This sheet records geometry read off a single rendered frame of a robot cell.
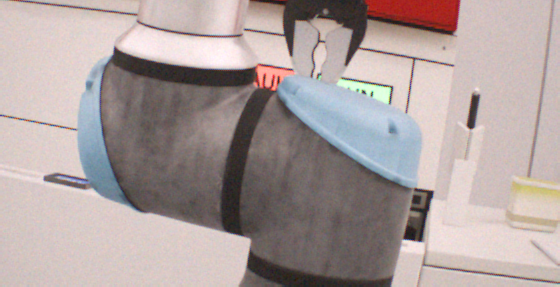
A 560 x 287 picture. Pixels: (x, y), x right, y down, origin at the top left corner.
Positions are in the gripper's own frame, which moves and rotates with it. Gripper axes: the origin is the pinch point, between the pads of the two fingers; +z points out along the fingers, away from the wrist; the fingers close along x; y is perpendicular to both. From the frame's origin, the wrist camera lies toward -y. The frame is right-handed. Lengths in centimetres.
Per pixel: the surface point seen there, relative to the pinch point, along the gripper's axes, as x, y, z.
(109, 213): 19.5, -3.9, 16.3
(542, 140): -46, 207, 6
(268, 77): 13, 58, 0
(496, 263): -23.5, -3.6, 14.6
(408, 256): -13.4, -3.9, 15.1
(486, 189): -32, 207, 22
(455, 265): -18.8, -3.6, 15.5
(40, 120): 49, 59, 12
